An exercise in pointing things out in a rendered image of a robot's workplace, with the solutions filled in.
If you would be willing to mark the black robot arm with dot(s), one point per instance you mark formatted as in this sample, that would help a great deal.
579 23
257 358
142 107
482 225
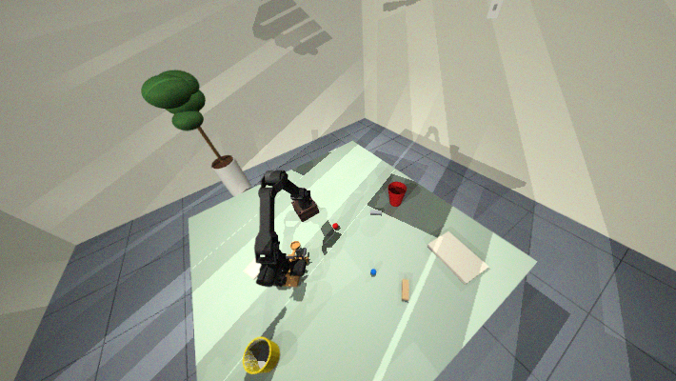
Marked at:
266 241

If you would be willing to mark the yellow open cylinder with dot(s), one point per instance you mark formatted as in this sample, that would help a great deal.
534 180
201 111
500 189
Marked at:
261 355

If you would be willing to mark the tan rectangular block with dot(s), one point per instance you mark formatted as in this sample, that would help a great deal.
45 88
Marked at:
405 289

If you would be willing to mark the red plastic cup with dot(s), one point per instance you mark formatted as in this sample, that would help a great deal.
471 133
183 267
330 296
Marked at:
396 193

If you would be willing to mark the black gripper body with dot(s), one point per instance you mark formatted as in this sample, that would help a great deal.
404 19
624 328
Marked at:
298 267

